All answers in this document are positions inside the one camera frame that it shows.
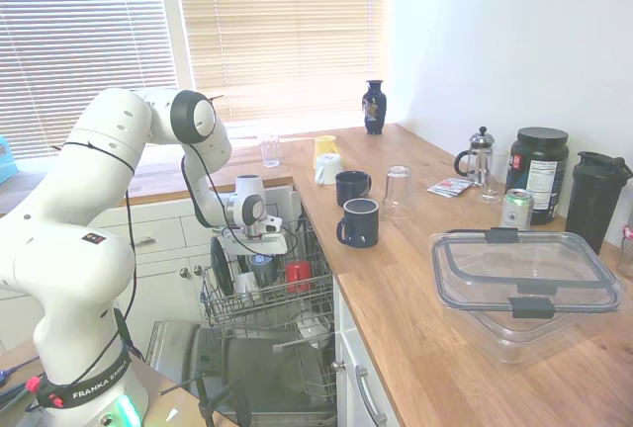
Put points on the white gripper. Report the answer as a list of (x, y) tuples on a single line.
[(262, 244)]

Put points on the grey ceramic mug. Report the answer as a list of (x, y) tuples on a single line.
[(262, 274)]

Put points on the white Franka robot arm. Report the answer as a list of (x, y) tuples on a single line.
[(99, 150)]

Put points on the white mug with patterned rim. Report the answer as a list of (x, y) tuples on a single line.
[(244, 282)]

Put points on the red speckled enamel mug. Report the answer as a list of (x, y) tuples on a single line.
[(298, 276)]

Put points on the navy blue mug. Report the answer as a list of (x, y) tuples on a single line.
[(361, 227), (351, 187)]

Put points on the plain white mug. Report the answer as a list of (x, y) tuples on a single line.
[(329, 167)]

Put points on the yellow mug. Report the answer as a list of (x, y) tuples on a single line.
[(324, 146)]

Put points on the dark round plate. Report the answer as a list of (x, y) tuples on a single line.
[(220, 269)]

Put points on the metal cabinet knob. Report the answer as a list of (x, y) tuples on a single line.
[(184, 272), (338, 364), (198, 269)]

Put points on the clear glass tumbler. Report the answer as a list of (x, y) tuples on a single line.
[(269, 152)]

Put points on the white bowl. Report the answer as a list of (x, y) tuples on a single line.
[(311, 328)]

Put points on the white corner kitchen cabinet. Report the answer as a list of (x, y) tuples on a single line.
[(163, 259)]

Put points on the white cabinet with drawer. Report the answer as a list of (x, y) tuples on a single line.
[(356, 338)]

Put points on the clear inverted drinking glass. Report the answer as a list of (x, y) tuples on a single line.
[(397, 195)]

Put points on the dark blue decorated vase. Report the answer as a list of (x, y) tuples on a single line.
[(374, 115)]

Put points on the red and white sachet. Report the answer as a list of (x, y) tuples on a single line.
[(450, 187)]

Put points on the beige window blind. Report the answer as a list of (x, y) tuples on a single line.
[(277, 36)]

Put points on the glass French press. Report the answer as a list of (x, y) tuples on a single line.
[(479, 155)]

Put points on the tall clear glass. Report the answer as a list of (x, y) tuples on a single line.
[(492, 185)]

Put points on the white and green drink can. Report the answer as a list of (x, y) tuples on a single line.
[(516, 212)]

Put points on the clear plastic lidded container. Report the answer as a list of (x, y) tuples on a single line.
[(519, 269)]

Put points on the white window blind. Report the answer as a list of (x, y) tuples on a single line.
[(74, 51)]

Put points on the light blue box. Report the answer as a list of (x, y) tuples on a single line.
[(6, 160)]

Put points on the black protein powder tub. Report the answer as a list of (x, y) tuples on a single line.
[(544, 175)]

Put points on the black shaker bottle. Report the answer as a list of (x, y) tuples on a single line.
[(591, 204)]

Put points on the wrist-mounted camera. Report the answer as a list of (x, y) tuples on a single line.
[(272, 223)]

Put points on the black camera tripod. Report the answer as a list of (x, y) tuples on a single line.
[(205, 397)]

